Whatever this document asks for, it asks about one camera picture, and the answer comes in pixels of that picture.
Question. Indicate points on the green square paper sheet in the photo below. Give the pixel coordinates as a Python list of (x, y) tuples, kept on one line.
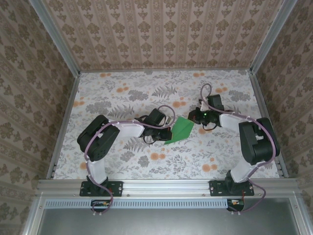
[(182, 131)]

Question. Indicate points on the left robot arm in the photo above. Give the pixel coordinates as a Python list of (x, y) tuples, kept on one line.
[(97, 137)]

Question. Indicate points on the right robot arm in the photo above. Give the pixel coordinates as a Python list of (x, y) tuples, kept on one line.
[(259, 144)]

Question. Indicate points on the grey metal sheet panel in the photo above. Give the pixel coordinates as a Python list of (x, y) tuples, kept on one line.
[(166, 222)]

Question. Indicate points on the floral patterned table cover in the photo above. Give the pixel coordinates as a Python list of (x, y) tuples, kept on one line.
[(156, 166)]

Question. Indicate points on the aluminium mounting beam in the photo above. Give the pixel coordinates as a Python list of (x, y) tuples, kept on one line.
[(166, 187)]

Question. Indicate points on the black connector board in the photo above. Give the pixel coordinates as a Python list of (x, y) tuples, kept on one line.
[(236, 203), (100, 203)]

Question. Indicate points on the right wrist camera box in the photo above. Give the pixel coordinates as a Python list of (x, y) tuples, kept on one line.
[(203, 106)]

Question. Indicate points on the aluminium table end rail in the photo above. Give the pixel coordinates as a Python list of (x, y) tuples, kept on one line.
[(166, 70)]

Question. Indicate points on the aluminium table side rail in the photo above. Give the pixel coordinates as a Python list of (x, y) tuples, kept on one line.
[(266, 107), (64, 122)]

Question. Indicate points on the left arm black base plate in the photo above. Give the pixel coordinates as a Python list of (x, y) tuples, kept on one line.
[(117, 188)]

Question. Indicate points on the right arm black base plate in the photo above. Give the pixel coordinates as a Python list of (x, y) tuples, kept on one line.
[(215, 188)]

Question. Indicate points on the aluminium corner post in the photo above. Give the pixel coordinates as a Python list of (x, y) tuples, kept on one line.
[(271, 36), (56, 39)]

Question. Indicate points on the aluminium outer frame rail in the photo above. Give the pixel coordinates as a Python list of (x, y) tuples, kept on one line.
[(31, 215), (302, 215)]

